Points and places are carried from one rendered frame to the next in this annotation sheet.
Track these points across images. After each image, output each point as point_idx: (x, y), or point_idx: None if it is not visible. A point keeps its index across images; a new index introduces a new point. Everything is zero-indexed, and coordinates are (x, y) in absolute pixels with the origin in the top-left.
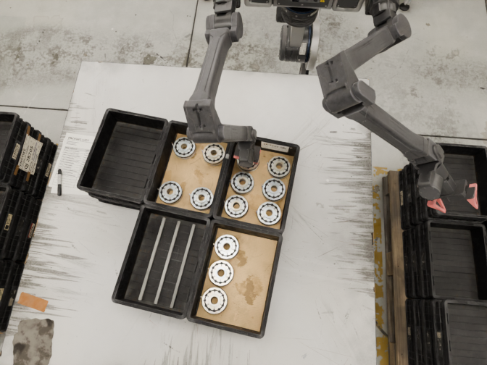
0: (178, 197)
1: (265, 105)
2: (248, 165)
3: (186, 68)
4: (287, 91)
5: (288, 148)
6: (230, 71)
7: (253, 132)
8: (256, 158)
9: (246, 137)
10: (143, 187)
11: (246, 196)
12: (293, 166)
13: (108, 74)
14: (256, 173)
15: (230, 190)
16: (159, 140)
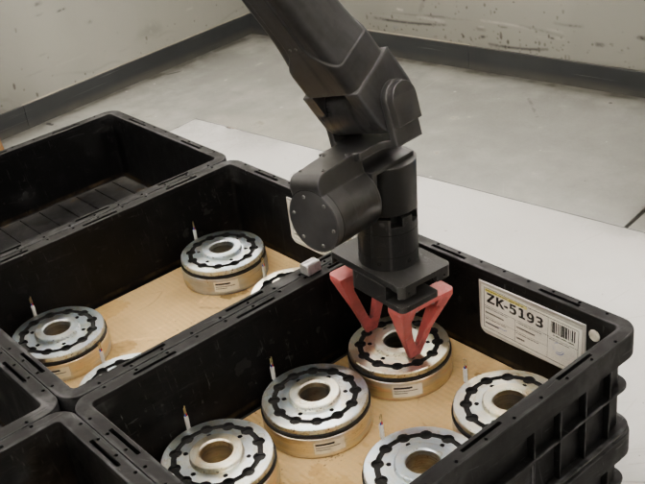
0: (62, 352)
1: (625, 314)
2: (322, 230)
3: (429, 180)
4: None
5: (584, 333)
6: (560, 213)
7: (394, 82)
8: (401, 282)
9: (337, 55)
10: None
11: (297, 465)
12: (556, 375)
13: (225, 147)
14: (401, 410)
15: (257, 421)
16: (154, 186)
